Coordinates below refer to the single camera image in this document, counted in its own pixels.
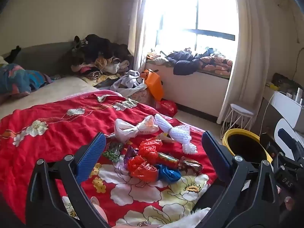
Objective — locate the green pea snack packet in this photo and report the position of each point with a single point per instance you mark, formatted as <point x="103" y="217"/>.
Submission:
<point x="113" y="152"/>

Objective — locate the pile of clothes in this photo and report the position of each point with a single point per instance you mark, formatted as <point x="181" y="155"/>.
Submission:
<point x="99" y="49"/>

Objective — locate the white desk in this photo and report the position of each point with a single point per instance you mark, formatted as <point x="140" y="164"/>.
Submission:
<point x="282" y="104"/>

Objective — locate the black cloth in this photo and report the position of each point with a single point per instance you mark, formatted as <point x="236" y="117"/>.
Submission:
<point x="13" y="54"/>

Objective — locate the long cream curtain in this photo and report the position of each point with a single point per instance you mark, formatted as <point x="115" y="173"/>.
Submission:
<point x="247" y="52"/>

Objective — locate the beige bed sheet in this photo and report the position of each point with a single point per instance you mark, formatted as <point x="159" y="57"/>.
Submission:
<point x="47" y="92"/>

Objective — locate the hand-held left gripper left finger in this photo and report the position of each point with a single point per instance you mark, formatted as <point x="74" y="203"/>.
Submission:
<point x="91" y="156"/>

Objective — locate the blue plastic bag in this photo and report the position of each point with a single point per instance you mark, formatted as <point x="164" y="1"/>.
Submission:
<point x="168" y="173"/>

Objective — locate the yellow white snack wrapper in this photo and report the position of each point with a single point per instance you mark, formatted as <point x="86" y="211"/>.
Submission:
<point x="163" y="137"/>

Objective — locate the knotted white plastic bag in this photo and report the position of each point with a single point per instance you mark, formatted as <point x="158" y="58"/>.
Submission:
<point x="125" y="129"/>

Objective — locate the orange bag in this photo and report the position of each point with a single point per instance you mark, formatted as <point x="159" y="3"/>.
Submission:
<point x="153" y="83"/>

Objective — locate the orange patterned quilt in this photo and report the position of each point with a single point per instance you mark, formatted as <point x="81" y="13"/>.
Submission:
<point x="216" y="64"/>

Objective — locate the colourful candy box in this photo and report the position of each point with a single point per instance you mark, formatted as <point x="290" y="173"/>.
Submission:
<point x="167" y="159"/>

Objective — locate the red floral blanket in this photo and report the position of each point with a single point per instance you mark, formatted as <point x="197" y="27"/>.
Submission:
<point x="47" y="133"/>

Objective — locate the grey headboard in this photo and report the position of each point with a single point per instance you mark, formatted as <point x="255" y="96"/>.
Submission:
<point x="42" y="57"/>

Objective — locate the person's left hand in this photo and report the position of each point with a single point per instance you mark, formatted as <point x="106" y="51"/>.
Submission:
<point x="102" y="212"/>

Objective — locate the grey white clothes heap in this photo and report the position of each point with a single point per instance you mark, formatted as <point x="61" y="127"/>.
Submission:
<point x="128" y="80"/>

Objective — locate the white bottle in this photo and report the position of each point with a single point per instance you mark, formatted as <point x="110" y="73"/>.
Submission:
<point x="298" y="93"/>

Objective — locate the white foam fruit net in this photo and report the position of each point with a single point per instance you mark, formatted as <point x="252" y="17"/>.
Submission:
<point x="177" y="133"/>

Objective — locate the white orange cloth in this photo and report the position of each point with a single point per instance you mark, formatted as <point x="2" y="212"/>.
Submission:
<point x="155" y="58"/>

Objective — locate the short cream curtain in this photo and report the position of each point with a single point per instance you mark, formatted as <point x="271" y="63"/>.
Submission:
<point x="139" y="28"/>

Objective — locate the dark bag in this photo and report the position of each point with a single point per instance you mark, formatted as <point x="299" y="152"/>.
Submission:
<point x="283" y="82"/>

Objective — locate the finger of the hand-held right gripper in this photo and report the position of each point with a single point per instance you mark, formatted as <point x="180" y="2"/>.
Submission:
<point x="267" y="147"/>

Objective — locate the blue floral pillow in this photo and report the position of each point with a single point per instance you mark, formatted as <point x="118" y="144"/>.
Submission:
<point x="19" y="78"/>

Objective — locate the purple snack wrapper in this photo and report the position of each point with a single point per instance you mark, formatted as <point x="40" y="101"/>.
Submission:
<point x="130" y="154"/>

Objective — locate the floral fabric basket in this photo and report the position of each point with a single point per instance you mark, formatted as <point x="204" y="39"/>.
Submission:
<point x="141" y="97"/>

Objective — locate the yellow rimmed trash bin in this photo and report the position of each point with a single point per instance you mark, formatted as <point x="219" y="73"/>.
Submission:
<point x="247" y="147"/>

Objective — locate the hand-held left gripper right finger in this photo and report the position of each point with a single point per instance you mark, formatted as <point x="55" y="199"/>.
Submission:
<point x="215" y="156"/>

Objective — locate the window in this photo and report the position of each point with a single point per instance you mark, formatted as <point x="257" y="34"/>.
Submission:
<point x="209" y="16"/>

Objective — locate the person's right hand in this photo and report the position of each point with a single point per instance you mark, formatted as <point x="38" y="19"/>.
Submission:
<point x="289" y="203"/>

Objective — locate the dark padded jacket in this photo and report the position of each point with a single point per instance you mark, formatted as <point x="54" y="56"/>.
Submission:
<point x="184" y="64"/>

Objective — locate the brown snack wrapper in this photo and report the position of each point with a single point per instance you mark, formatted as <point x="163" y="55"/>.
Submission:
<point x="191" y="165"/>

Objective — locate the red plastic shopping bag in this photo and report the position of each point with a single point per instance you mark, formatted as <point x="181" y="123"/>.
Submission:
<point x="168" y="108"/>

